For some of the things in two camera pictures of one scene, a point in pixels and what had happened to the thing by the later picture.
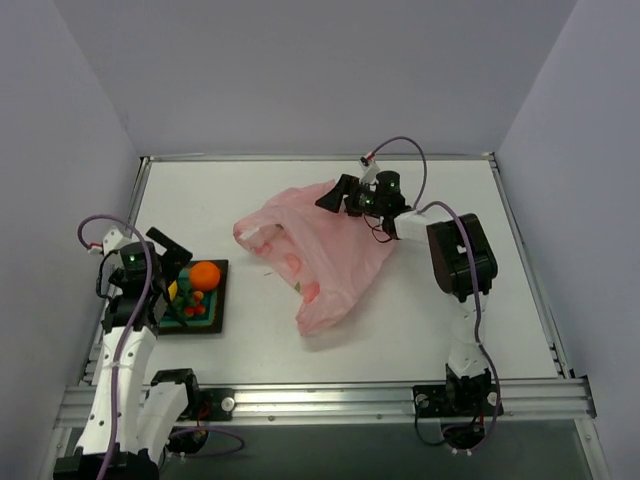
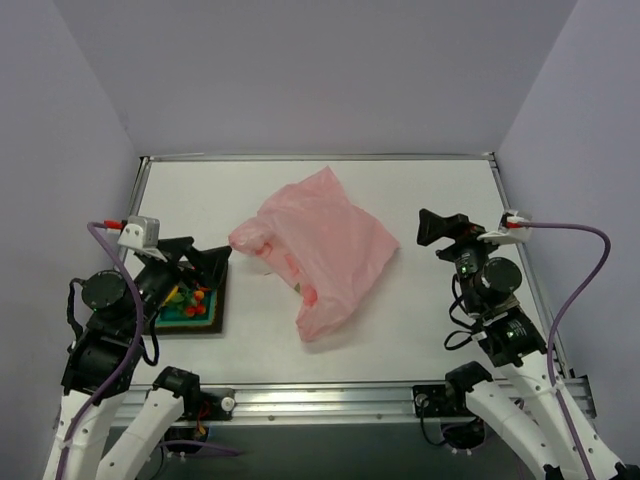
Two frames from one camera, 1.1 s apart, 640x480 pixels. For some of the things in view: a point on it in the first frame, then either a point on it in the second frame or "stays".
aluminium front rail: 379,403 stays
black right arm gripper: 351,195 -> 460,240
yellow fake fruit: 173,290 stays
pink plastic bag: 330,258 stays
